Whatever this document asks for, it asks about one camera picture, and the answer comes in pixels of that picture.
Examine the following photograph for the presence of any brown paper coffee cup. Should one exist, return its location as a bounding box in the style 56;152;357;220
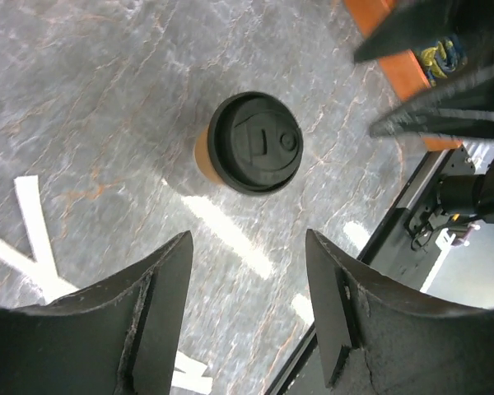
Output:
194;128;224;185

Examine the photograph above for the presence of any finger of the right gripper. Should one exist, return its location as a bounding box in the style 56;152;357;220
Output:
353;0;453;63
369;63;494;140

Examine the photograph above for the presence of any blue yellow rolled item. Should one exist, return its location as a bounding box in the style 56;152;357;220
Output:
416;35;468;86

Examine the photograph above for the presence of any black plastic cup lid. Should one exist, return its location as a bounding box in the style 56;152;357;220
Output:
204;91;304;197

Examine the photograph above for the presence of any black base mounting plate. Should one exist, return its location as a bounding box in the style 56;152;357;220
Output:
266;146;475;394

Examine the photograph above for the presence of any white wrapped straw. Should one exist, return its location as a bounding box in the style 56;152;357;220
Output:
171;351;213;394
0;239;38;280
14;175;77;303

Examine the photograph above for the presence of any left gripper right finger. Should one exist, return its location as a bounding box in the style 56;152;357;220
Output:
305;230;494;394

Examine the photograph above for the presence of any orange wooden compartment tray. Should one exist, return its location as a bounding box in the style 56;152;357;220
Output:
343;0;462;151

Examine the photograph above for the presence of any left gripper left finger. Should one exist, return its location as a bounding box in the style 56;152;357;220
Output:
0;232;193;394

